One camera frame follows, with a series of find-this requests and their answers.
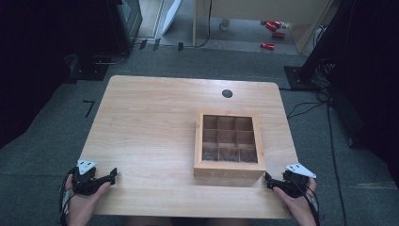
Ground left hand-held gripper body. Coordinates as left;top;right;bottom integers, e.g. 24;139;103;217
72;159;105;197

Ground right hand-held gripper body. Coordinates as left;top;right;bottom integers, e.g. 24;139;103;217
275;162;317;199

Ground wooden compartment box glass lid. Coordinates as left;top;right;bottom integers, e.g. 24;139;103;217
193;110;267;180

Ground person's right hand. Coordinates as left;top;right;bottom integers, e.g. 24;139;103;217
272;177;318;226

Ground person's left hand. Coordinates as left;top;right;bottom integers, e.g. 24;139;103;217
63;173;112;226

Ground dark curtain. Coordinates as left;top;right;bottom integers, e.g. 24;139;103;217
299;0;399;189
0;0;118;151

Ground black cabinet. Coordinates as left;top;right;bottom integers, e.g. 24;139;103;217
104;0;144;55

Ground white cup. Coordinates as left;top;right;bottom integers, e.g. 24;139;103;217
218;18;231;32

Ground white board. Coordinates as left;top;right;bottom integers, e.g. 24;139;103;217
161;0;183;36

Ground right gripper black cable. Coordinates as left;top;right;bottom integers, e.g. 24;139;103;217
290;178;322;226

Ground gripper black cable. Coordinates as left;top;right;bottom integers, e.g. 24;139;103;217
290;178;322;226
58;168;78;226

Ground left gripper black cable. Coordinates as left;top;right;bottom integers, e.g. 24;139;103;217
58;168;78;226

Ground black floor cables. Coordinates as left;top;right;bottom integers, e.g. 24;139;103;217
278;57;349;226

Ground black stand base plate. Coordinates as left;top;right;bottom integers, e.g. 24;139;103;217
64;54;111;85
283;65;324;92

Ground black hanging cable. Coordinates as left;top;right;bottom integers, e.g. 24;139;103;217
183;0;214;49

